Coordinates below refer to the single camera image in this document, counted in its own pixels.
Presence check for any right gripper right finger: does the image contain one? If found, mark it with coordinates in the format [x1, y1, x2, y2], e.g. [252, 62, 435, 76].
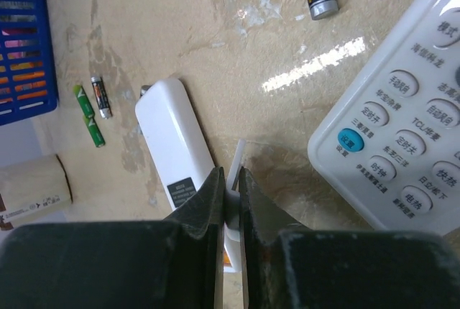
[239, 169, 459, 308]

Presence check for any beige paper roll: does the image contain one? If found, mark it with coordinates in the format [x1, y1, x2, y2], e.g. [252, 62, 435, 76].
[1, 154, 73, 231]

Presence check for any blue plastic shopping basket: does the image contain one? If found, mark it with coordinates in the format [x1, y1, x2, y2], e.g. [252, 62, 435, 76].
[1, 0, 58, 126]

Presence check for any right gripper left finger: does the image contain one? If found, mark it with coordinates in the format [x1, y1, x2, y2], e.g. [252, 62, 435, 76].
[1, 167, 225, 308]

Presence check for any white red remote control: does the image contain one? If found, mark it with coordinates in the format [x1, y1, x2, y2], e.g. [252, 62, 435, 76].
[134, 77, 242, 274]

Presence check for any left black purple battery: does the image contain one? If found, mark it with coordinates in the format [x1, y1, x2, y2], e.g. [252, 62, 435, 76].
[91, 76, 112, 119]

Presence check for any upper green battery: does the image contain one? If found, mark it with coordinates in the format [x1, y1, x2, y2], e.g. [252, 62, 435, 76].
[73, 85, 94, 119]

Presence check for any orange battery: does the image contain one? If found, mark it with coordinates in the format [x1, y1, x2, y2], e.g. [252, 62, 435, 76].
[224, 252, 231, 267]

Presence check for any green battery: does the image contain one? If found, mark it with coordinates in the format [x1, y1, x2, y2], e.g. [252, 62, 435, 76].
[83, 116, 105, 148]
[73, 85, 94, 119]

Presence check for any white battery cover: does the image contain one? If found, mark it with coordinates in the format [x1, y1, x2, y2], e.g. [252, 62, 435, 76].
[224, 139, 247, 241]

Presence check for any lower green battery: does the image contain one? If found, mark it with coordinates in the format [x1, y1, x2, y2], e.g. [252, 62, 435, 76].
[83, 116, 105, 148]

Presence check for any white grey remote control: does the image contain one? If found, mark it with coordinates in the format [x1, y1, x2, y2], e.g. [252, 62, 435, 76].
[308, 0, 459, 236]

